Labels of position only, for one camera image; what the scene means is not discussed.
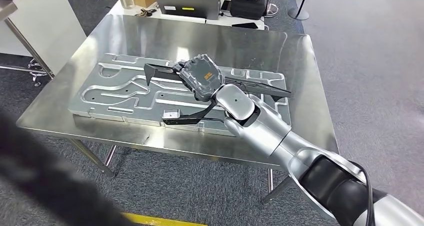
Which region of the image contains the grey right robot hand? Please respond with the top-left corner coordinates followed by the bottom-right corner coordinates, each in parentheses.
top-left (172, 54), bottom-right (226, 102)

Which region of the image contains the black plastic frame part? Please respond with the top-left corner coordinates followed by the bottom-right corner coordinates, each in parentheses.
top-left (144, 62), bottom-right (292, 102)

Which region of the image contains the stainless steel workbench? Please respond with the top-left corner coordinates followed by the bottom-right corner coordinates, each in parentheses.
top-left (15, 14), bottom-right (340, 205)

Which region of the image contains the white desk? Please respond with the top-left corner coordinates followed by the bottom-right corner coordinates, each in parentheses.
top-left (107, 0), bottom-right (266, 31)

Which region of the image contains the grey laptop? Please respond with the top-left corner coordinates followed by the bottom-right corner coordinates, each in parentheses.
top-left (151, 0), bottom-right (221, 21)

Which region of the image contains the black bag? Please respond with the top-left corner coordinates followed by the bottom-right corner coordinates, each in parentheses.
top-left (229, 0), bottom-right (269, 21)

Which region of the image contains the bunch of keys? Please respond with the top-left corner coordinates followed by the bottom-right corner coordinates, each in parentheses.
top-left (135, 8), bottom-right (158, 18)

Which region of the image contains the aluminium fixture plate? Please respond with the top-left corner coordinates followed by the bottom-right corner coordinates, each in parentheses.
top-left (67, 53), bottom-right (292, 137)

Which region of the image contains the chrome stanchion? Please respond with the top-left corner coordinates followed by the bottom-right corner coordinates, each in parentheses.
top-left (264, 0), bottom-right (280, 19)

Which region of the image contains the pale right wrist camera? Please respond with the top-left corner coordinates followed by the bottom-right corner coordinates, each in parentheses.
top-left (162, 103), bottom-right (229, 126)

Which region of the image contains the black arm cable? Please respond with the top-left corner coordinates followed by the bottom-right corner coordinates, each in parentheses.
top-left (351, 161), bottom-right (377, 226)

